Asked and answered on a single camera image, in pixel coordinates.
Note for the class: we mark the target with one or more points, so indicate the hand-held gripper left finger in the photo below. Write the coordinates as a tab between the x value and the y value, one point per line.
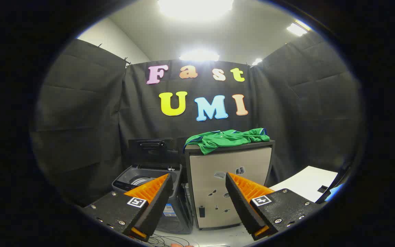
156	206

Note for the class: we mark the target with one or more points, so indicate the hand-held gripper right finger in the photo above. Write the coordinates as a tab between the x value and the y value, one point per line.
242	206

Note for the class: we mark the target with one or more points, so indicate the grey washing machine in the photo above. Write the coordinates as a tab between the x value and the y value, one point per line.
175	219

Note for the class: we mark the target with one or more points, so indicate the green polo shirt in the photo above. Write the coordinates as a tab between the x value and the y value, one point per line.
225	139

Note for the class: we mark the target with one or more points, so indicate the beige cabinet with dark top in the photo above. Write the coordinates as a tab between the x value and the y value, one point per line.
218	164

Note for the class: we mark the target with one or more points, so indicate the white flat board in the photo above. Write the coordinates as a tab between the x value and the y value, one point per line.
307	181

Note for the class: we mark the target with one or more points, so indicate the black backdrop cloth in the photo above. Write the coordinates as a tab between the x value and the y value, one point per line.
87	120

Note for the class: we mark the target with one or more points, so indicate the small ceiling light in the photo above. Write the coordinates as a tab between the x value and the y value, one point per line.
256	61

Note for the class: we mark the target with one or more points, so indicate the large ceiling light panel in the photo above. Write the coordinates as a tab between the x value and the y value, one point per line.
195	7

